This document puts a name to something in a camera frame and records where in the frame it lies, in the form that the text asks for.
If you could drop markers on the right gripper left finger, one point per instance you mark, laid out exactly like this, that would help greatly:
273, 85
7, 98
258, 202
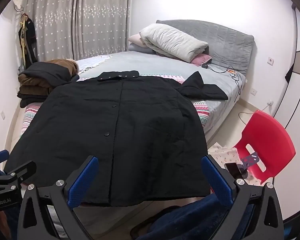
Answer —
64, 195

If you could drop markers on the pink pillow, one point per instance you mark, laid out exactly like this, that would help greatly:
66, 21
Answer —
137, 40

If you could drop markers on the white folded duvet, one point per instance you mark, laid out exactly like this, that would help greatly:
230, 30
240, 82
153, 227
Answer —
171, 42

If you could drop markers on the red plastic chair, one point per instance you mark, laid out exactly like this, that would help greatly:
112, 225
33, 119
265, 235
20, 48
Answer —
270, 141

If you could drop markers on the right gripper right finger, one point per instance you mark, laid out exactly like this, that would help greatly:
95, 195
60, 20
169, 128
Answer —
254, 211

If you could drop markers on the dark pink cushion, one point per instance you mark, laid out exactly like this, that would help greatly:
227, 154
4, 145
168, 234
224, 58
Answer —
201, 59

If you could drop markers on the white floral cloth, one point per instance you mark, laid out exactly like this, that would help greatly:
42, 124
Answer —
224, 155

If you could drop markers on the wall socket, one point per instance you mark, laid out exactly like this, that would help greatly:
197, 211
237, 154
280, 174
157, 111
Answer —
270, 61

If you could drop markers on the patterned knit blanket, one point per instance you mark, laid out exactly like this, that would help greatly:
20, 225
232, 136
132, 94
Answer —
200, 106

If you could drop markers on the white wardrobe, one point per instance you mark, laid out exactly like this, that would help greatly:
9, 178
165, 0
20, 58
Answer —
287, 182

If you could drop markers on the black phone on chair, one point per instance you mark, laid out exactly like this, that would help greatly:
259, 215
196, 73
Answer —
233, 170

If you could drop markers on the grey dotted curtain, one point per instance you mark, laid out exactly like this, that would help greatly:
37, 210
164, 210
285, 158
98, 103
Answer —
79, 29

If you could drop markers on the hanging dark clothes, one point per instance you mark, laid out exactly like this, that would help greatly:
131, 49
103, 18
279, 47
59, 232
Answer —
27, 40

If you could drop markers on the grey quilted headboard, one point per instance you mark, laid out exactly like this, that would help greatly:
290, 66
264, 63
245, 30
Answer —
226, 46

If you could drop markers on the grey bed sheet mattress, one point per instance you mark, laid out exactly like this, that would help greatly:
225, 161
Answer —
231, 83

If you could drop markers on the black folded garment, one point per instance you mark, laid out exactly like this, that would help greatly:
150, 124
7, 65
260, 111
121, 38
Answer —
45, 73

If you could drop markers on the black coat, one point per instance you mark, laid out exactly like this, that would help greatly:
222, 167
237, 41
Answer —
144, 131

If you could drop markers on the navy blue trousers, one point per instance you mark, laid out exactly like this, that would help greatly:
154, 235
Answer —
197, 220

